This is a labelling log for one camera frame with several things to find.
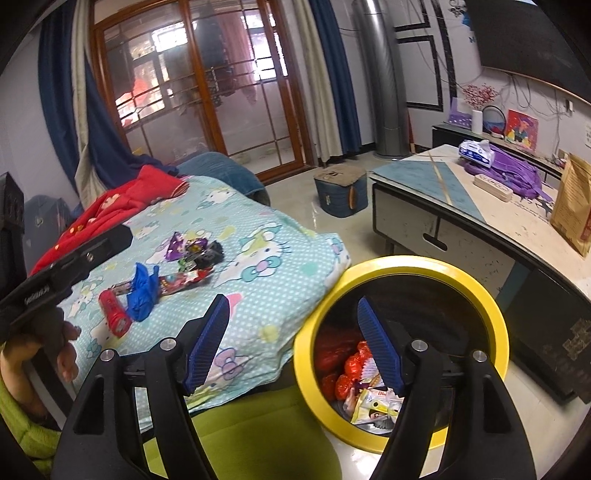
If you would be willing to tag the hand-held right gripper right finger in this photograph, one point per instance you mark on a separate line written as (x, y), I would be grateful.
(381, 346)

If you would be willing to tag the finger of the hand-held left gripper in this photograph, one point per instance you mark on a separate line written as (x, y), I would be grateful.
(101, 247)

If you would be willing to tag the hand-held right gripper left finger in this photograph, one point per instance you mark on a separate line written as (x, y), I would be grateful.
(205, 346)

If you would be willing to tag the red plastic bag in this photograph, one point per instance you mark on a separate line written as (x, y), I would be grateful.
(353, 369)
(330, 353)

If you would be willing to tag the yellow white snack wrapper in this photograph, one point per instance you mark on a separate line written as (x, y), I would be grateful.
(374, 406)

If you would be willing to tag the red cylindrical can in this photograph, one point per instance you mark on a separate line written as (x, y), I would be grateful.
(114, 314)

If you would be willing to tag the red snack wrapper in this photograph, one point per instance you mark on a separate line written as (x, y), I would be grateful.
(182, 280)

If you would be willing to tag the purple snack wrapper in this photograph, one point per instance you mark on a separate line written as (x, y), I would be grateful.
(174, 247)

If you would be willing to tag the yellow-rimmed trash bin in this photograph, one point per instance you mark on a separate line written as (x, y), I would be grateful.
(415, 267)

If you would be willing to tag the dark snack wrapper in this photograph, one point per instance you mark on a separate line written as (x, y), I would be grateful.
(207, 254)

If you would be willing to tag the person's left hand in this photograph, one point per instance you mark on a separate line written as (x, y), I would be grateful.
(21, 374)

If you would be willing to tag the red floral blanket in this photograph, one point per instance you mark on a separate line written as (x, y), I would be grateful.
(115, 207)

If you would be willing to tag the cartoon cat print blanket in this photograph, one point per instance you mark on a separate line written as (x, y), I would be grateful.
(258, 277)

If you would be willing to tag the green fleece clothing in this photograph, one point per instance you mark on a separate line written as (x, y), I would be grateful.
(258, 434)

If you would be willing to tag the beige curtain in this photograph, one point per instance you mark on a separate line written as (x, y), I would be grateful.
(83, 115)
(314, 83)

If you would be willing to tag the marble coffee table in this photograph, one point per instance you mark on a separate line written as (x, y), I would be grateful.
(415, 212)

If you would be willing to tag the blue sofa cover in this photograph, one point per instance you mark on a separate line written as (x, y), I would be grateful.
(221, 173)

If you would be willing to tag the blue square stool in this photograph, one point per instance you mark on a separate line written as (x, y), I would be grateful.
(339, 191)

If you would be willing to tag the blue curtain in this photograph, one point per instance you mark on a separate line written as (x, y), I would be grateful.
(339, 78)
(57, 92)

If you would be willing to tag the wooden glass sliding door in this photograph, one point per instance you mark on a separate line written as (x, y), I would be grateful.
(203, 83)

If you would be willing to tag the white power strip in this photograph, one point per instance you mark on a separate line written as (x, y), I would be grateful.
(494, 187)

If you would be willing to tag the blue white tissue pack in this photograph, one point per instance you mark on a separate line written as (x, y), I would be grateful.
(474, 153)

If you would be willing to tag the dark television stand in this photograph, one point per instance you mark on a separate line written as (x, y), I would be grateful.
(443, 136)

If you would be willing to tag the purple backpack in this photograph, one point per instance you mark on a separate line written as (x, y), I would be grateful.
(512, 170)

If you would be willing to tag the brown paper bag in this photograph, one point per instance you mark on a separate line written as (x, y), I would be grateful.
(575, 207)

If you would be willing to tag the purple box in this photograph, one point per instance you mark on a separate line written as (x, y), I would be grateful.
(459, 117)

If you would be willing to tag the white vase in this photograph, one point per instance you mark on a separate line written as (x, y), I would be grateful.
(476, 122)

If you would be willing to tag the round desk ornament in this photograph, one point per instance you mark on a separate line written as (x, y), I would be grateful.
(494, 121)

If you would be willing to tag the colourful painting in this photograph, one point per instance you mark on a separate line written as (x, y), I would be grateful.
(521, 129)

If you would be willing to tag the grey tower air conditioner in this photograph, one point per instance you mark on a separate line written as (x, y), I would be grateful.
(383, 83)

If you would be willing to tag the black wall television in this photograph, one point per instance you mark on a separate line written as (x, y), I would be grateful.
(531, 37)

